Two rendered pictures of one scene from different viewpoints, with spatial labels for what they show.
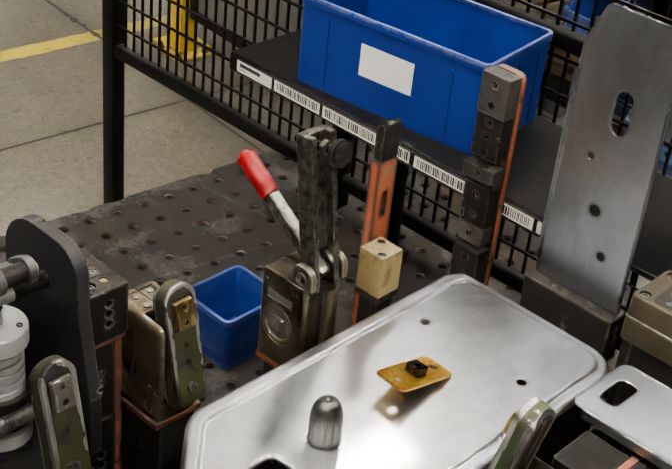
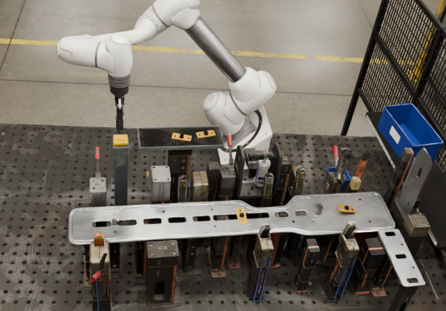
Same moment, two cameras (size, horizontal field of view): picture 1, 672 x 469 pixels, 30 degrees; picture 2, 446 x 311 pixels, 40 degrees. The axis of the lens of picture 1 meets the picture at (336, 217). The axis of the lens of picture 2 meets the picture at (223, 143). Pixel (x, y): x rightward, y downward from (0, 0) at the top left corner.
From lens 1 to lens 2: 1.56 m
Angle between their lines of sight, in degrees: 29
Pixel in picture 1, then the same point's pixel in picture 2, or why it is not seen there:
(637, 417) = (389, 240)
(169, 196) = (346, 139)
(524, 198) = not seen: hidden behind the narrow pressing
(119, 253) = (322, 150)
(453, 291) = (372, 195)
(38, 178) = (339, 109)
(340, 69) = (386, 129)
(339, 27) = (389, 119)
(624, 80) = (421, 165)
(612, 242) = (411, 201)
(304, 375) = (323, 198)
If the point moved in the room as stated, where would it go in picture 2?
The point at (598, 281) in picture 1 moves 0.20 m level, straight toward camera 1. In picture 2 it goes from (406, 209) to (375, 227)
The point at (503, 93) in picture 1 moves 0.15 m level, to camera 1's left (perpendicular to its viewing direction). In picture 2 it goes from (405, 155) to (375, 139)
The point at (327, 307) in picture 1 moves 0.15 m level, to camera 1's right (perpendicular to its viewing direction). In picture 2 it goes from (338, 186) to (368, 203)
